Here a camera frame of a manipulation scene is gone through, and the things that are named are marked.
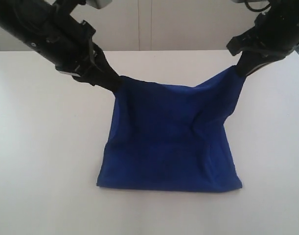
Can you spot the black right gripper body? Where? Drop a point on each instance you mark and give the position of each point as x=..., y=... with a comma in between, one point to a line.
x=276, y=28

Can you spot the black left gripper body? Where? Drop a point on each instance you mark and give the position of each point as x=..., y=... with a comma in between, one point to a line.
x=68, y=44

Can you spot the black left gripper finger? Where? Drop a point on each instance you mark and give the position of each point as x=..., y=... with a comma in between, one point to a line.
x=102, y=63
x=110, y=82

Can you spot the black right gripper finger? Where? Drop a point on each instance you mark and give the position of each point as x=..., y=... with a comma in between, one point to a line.
x=250, y=62
x=239, y=44

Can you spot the blue towel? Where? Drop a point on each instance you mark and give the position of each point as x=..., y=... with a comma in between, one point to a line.
x=171, y=137

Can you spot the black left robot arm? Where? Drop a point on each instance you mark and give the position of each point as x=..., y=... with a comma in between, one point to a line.
x=23, y=19

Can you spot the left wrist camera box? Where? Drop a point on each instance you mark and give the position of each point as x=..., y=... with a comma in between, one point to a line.
x=98, y=4

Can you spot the beige wall panel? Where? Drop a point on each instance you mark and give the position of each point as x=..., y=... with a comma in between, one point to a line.
x=127, y=25

